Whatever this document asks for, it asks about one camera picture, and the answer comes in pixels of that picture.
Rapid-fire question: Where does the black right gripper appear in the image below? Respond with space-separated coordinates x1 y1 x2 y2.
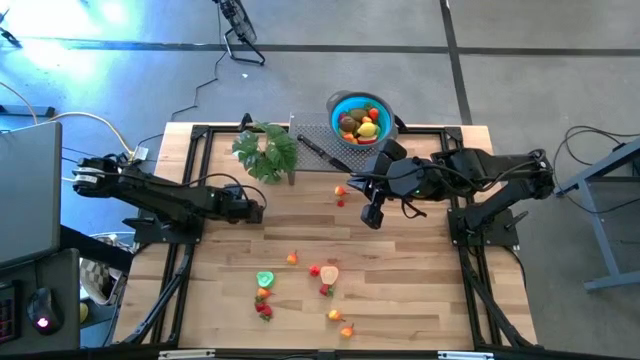
346 139 419 230

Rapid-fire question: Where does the black kitchen knife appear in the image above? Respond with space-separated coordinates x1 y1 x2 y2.
297 133 353 174

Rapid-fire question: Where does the blue grey collapsible colander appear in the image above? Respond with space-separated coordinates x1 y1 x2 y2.
326 90 400 147

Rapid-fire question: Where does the green plant in white pot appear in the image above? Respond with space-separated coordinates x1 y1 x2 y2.
231 122 300 186

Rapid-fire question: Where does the grey perforated metal shelf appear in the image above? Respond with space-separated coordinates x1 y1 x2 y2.
288 111 391 187

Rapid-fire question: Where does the checkered bag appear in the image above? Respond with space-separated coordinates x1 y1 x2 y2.
79 257 129 306

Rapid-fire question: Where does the black floor fan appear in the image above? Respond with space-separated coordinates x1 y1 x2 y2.
212 0 267 67

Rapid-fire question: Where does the black desk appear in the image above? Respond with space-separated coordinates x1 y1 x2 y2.
0 224 135 351

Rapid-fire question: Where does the black computer mouse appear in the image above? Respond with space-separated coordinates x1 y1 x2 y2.
27 287 65 335

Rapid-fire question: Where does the black keyboard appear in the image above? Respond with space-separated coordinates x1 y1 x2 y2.
0 282 22 346

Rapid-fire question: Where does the black stand foot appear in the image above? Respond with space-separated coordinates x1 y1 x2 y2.
0 27 24 50

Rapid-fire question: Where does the black fan cable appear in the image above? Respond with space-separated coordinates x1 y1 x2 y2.
171 49 226 123

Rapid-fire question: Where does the silver bracket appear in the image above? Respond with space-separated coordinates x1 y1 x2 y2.
158 349 217 360
437 350 496 360

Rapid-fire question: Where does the yellow cable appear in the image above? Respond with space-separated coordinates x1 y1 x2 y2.
0 79 136 184

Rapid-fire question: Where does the grey metal table frame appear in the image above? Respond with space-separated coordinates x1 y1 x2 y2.
552 138 640 294

